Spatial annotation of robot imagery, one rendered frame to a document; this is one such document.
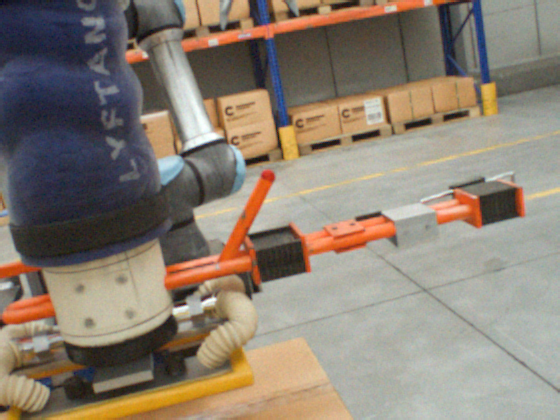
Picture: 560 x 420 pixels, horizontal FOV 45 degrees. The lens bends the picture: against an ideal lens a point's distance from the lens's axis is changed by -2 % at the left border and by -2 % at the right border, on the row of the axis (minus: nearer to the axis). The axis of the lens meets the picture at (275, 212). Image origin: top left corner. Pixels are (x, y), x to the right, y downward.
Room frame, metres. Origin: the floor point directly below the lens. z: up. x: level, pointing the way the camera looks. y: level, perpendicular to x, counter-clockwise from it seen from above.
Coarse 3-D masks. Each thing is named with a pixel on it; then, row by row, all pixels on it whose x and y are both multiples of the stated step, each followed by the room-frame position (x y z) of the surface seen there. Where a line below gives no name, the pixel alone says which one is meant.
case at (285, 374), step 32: (256, 352) 1.17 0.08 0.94; (288, 352) 1.14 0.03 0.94; (256, 384) 1.04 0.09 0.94; (288, 384) 1.02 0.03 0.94; (320, 384) 1.00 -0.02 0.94; (0, 416) 1.10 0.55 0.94; (128, 416) 1.02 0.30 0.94; (160, 416) 1.00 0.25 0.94; (192, 416) 0.98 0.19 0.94; (224, 416) 0.96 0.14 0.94; (256, 416) 0.94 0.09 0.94; (288, 416) 0.93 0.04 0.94; (320, 416) 0.91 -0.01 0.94; (352, 416) 0.89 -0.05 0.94
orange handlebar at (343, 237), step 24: (456, 216) 1.00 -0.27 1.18; (312, 240) 1.01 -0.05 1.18; (336, 240) 0.98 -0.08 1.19; (360, 240) 0.98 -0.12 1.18; (192, 264) 0.99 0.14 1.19; (216, 264) 0.96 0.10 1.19; (240, 264) 0.95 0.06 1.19; (168, 288) 0.94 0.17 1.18; (24, 312) 0.91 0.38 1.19; (48, 312) 0.91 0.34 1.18
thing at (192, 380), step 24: (168, 360) 0.86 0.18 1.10; (192, 360) 0.90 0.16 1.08; (240, 360) 0.88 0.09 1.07; (72, 384) 0.84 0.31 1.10; (144, 384) 0.85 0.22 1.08; (168, 384) 0.84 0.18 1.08; (192, 384) 0.83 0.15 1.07; (216, 384) 0.83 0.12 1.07; (240, 384) 0.83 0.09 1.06; (48, 408) 0.83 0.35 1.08; (72, 408) 0.82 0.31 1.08; (96, 408) 0.81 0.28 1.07; (120, 408) 0.81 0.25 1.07; (144, 408) 0.81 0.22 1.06
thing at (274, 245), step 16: (288, 224) 1.03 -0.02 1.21; (256, 240) 1.02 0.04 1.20; (272, 240) 1.00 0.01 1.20; (288, 240) 0.98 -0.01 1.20; (304, 240) 0.96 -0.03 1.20; (256, 256) 0.94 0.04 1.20; (272, 256) 0.94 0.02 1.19; (288, 256) 0.95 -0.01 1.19; (304, 256) 0.96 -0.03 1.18; (256, 272) 0.95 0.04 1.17; (272, 272) 0.94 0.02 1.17; (288, 272) 0.94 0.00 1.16; (304, 272) 0.95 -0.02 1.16
